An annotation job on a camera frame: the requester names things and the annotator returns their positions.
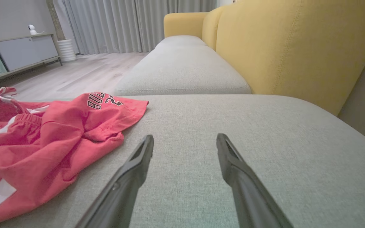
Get wide yellow sofa backrest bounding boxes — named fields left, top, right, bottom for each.
left=216, top=0, right=365, bottom=116

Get white security camera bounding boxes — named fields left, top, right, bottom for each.
left=28, top=24, right=44, bottom=35

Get wooden tv cabinet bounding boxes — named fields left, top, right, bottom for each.
left=0, top=33, right=63, bottom=85

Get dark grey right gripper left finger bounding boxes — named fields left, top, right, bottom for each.
left=75, top=135, right=155, bottom=228

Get grey cabinet door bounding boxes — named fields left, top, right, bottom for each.
left=0, top=35, right=59, bottom=72

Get red basketball jersey white sleeves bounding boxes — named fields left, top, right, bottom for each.
left=0, top=87, right=149, bottom=228

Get large grey sofa seat cushion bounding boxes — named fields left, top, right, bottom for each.
left=0, top=94, right=365, bottom=228

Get white ribbed planter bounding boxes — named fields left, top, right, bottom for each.
left=57, top=39, right=77, bottom=62

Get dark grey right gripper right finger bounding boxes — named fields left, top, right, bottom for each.
left=216, top=133, right=294, bottom=228

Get yellow sofa armrest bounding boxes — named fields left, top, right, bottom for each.
left=163, top=12, right=209, bottom=39

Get red shorts white side stripe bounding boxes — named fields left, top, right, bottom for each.
left=0, top=112, right=48, bottom=197

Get brown tree trunk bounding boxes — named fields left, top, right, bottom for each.
left=46, top=0, right=66, bottom=41

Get grey pleated curtain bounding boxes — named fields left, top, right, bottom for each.
left=53, top=0, right=217, bottom=55

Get narrow yellow sofa backrest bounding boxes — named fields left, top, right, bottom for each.
left=202, top=6, right=226, bottom=51

